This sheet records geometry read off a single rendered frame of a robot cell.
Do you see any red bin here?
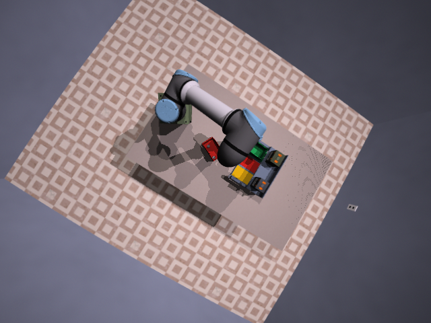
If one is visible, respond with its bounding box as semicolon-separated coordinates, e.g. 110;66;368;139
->
202;137;220;161

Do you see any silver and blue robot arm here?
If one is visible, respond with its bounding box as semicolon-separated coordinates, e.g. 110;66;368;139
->
155;69;266;168

